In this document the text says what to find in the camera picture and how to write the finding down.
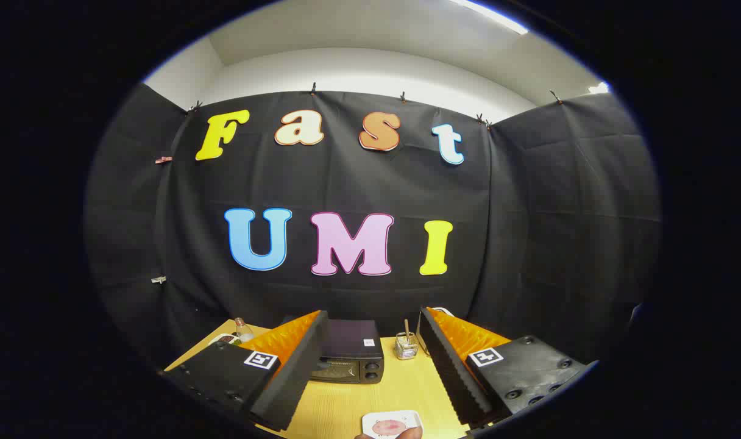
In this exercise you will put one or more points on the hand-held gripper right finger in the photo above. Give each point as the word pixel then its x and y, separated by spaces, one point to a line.
pixel 450 372

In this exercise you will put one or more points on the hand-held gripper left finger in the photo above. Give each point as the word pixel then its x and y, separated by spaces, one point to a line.
pixel 297 372

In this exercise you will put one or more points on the black toaster oven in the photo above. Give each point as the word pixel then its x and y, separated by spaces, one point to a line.
pixel 352 347

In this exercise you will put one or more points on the white square dish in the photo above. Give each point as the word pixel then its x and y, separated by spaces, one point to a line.
pixel 407 417

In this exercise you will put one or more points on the pink meat slice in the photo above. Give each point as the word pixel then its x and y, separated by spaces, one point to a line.
pixel 387 427

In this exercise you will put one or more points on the white bread toaster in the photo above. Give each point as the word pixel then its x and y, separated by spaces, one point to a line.
pixel 442 311

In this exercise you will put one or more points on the clear plastic water bottle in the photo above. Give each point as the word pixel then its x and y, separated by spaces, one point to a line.
pixel 244 332

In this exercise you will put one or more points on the white divided snack dish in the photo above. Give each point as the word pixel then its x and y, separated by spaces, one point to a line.
pixel 224 339

